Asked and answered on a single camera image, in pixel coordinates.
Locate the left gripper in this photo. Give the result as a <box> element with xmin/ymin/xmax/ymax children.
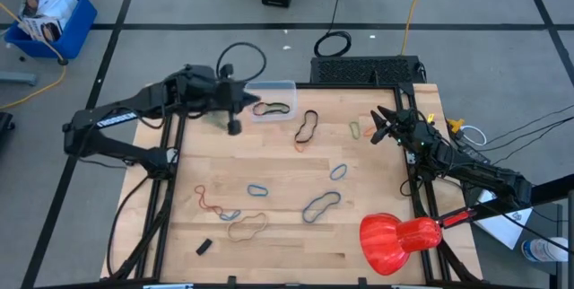
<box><xmin>213</xmin><ymin>75</ymin><xmax>262</xmax><ymax>118</ymax></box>

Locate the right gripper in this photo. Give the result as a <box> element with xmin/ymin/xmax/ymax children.
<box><xmin>370</xmin><ymin>105</ymin><xmax>434</xmax><ymax>149</ymax></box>

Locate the wide black rubber band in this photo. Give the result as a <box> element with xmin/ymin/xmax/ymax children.
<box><xmin>293</xmin><ymin>109</ymin><xmax>320</xmax><ymax>145</ymax></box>
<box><xmin>251</xmin><ymin>101</ymin><xmax>291</xmax><ymax>118</ymax></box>

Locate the thin red rubber band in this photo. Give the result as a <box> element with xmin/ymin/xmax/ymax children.
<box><xmin>194</xmin><ymin>184</ymin><xmax>224</xmax><ymax>216</ymax></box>

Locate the small light blue rubber band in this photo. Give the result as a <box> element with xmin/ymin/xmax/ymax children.
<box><xmin>218</xmin><ymin>208</ymin><xmax>242</xmax><ymax>223</ymax></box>

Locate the large blue rubber band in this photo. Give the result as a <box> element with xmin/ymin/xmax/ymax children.
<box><xmin>301</xmin><ymin>190</ymin><xmax>343</xmax><ymax>224</ymax></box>

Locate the tan rubber band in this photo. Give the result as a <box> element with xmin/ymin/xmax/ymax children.
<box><xmin>226</xmin><ymin>212</ymin><xmax>270</xmax><ymax>242</ymax></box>

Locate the small black block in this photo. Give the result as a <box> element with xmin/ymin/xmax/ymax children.
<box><xmin>195</xmin><ymin>237</ymin><xmax>214</xmax><ymax>257</ymax></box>

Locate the clear plastic bin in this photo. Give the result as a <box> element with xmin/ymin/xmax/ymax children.
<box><xmin>244</xmin><ymin>79</ymin><xmax>299</xmax><ymax>124</ymax></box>

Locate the blue plastic floor bin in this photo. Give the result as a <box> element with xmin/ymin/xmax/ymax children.
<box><xmin>4</xmin><ymin>0</ymin><xmax>99</xmax><ymax>61</ymax></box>

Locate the black perforated computer case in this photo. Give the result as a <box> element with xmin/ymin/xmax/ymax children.
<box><xmin>309</xmin><ymin>55</ymin><xmax>427</xmax><ymax>85</ymax></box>

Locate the black power adapter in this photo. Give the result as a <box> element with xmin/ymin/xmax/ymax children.
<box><xmin>450</xmin><ymin>138</ymin><xmax>492</xmax><ymax>170</ymax></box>

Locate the white paper sheet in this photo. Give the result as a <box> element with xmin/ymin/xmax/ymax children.
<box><xmin>474</xmin><ymin>188</ymin><xmax>535</xmax><ymax>251</ymax></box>

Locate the black boom bar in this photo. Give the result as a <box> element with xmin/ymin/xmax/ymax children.
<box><xmin>473</xmin><ymin>174</ymin><xmax>574</xmax><ymax>219</ymax></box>

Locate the white plastic bag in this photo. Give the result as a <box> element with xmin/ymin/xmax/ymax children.
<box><xmin>39</xmin><ymin>0</ymin><xmax>80</xmax><ymax>30</ymax></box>

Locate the white printed cardboard box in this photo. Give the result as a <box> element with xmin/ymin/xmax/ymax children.
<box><xmin>21</xmin><ymin>0</ymin><xmax>60</xmax><ymax>19</ymax></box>
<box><xmin>20</xmin><ymin>15</ymin><xmax>64</xmax><ymax>43</ymax></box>

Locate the grey metal table leg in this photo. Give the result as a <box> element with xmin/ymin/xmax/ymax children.
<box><xmin>0</xmin><ymin>70</ymin><xmax>39</xmax><ymax>88</ymax></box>

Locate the black floor object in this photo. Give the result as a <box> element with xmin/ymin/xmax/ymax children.
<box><xmin>0</xmin><ymin>110</ymin><xmax>17</xmax><ymax>145</ymax></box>

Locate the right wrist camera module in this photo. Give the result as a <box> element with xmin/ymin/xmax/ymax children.
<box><xmin>370</xmin><ymin>127</ymin><xmax>389</xmax><ymax>146</ymax></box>

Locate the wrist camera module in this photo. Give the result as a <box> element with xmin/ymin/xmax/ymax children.
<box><xmin>226</xmin><ymin>117</ymin><xmax>244</xmax><ymax>136</ymax></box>
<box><xmin>370</xmin><ymin>127</ymin><xmax>389</xmax><ymax>146</ymax></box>

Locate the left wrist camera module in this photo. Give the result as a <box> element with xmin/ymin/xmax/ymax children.
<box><xmin>226</xmin><ymin>117</ymin><xmax>244</xmax><ymax>136</ymax></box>

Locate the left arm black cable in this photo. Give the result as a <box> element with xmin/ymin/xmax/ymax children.
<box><xmin>215</xmin><ymin>41</ymin><xmax>268</xmax><ymax>84</ymax></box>

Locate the coiled black floor cable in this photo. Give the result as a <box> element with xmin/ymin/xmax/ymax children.
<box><xmin>312</xmin><ymin>0</ymin><xmax>353</xmax><ymax>59</ymax></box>

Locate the white looped cable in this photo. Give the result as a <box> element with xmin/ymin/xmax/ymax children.
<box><xmin>460</xmin><ymin>124</ymin><xmax>489</xmax><ymax>147</ymax></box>

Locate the yellow floor cable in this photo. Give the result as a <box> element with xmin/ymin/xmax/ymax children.
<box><xmin>0</xmin><ymin>1</ymin><xmax>68</xmax><ymax>111</ymax></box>
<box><xmin>400</xmin><ymin>0</ymin><xmax>431</xmax><ymax>56</ymax></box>

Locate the thin black floor cable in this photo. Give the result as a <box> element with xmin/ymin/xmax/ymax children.
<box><xmin>486</xmin><ymin>103</ymin><xmax>574</xmax><ymax>146</ymax></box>
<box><xmin>491</xmin><ymin>117</ymin><xmax>574</xmax><ymax>166</ymax></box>

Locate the thin black lamp cord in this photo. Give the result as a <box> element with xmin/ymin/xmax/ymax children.
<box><xmin>492</xmin><ymin>210</ymin><xmax>574</xmax><ymax>256</ymax></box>

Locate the black arm base cable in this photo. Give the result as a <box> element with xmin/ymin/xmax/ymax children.
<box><xmin>105</xmin><ymin>172</ymin><xmax>152</xmax><ymax>277</ymax></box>

